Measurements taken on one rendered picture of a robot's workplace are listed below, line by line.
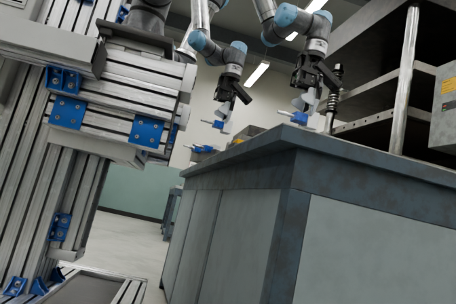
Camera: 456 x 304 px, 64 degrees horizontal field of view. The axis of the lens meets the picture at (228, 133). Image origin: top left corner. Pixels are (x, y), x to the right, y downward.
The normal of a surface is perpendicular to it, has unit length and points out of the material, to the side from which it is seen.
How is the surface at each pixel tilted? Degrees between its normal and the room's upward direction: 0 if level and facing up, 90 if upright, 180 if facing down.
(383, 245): 90
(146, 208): 90
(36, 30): 90
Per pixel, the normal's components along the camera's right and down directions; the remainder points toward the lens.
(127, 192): 0.20, -0.16
